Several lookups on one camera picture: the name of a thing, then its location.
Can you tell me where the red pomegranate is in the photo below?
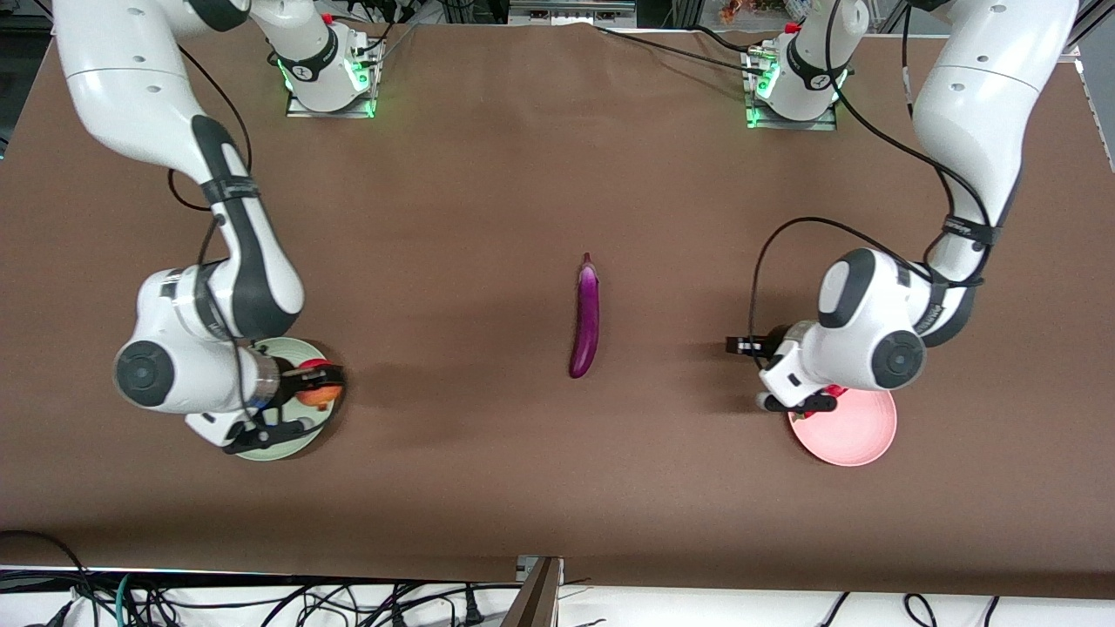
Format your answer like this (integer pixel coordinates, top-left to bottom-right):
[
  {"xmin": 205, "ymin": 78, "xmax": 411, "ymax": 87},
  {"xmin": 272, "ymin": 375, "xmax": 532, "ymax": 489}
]
[{"xmin": 294, "ymin": 358, "xmax": 343, "ymax": 411}]

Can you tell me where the purple eggplant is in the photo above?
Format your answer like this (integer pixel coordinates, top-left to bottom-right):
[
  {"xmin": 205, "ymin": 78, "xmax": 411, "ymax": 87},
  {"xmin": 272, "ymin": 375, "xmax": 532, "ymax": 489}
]
[{"xmin": 569, "ymin": 253, "xmax": 603, "ymax": 380}]

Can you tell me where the green plate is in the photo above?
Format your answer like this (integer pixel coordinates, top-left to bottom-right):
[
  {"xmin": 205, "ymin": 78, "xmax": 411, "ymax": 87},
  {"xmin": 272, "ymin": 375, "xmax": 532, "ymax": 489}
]
[{"xmin": 231, "ymin": 337, "xmax": 342, "ymax": 462}]

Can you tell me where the pink plate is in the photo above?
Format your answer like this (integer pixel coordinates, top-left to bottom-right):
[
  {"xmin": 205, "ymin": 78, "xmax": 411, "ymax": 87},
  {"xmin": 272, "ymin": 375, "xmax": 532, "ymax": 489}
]
[{"xmin": 787, "ymin": 388, "xmax": 898, "ymax": 468}]

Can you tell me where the brown table cover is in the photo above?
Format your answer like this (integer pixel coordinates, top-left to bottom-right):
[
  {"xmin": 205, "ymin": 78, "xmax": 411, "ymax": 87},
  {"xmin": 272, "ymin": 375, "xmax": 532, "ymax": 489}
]
[{"xmin": 0, "ymin": 13, "xmax": 1115, "ymax": 602}]

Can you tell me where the aluminium corner profile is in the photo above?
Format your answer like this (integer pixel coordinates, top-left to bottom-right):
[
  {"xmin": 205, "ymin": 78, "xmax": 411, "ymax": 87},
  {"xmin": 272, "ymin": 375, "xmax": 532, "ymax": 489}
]
[{"xmin": 1076, "ymin": 0, "xmax": 1115, "ymax": 62}]

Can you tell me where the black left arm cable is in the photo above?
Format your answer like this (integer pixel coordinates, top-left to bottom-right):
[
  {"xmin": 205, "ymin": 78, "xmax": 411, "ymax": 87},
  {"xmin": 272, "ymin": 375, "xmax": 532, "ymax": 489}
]
[{"xmin": 747, "ymin": 0, "xmax": 994, "ymax": 340}]

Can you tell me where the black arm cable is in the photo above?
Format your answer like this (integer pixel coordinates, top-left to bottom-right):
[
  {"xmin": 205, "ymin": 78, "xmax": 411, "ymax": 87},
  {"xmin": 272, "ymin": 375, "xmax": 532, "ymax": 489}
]
[
  {"xmin": 167, "ymin": 44, "xmax": 262, "ymax": 432},
  {"xmin": 747, "ymin": 0, "xmax": 994, "ymax": 340}
]

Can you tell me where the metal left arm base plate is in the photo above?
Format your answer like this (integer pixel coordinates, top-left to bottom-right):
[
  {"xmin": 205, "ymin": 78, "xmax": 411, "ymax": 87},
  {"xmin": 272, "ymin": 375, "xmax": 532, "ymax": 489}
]
[{"xmin": 744, "ymin": 48, "xmax": 840, "ymax": 132}]

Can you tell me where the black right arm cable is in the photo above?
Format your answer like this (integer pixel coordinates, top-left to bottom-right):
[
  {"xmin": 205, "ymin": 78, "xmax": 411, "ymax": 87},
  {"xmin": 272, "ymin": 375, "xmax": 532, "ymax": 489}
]
[{"xmin": 167, "ymin": 44, "xmax": 262, "ymax": 432}]

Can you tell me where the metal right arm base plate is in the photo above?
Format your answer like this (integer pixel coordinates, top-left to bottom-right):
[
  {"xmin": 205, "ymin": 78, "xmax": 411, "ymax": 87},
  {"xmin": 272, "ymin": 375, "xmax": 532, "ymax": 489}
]
[{"xmin": 285, "ymin": 35, "xmax": 378, "ymax": 119}]

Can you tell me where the thick black cable loop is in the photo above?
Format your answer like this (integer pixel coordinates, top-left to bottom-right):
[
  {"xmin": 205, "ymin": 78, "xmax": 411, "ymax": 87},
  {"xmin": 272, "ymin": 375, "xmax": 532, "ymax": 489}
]
[{"xmin": 0, "ymin": 529, "xmax": 92, "ymax": 627}]

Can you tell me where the metal post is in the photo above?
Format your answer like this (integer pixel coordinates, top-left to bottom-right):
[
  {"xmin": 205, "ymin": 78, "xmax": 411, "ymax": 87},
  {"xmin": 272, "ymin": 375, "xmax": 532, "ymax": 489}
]
[{"xmin": 501, "ymin": 556, "xmax": 564, "ymax": 627}]

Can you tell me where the black cable on table cover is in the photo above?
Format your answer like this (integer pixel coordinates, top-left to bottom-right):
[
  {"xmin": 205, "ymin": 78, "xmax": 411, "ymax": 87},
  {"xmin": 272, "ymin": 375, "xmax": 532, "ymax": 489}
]
[{"xmin": 595, "ymin": 24, "xmax": 772, "ymax": 71}]

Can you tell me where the grey metal frame rail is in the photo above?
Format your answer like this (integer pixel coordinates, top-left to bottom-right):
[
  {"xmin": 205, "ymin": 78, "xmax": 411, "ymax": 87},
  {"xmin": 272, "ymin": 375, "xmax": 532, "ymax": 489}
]
[{"xmin": 508, "ymin": 0, "xmax": 639, "ymax": 26}]

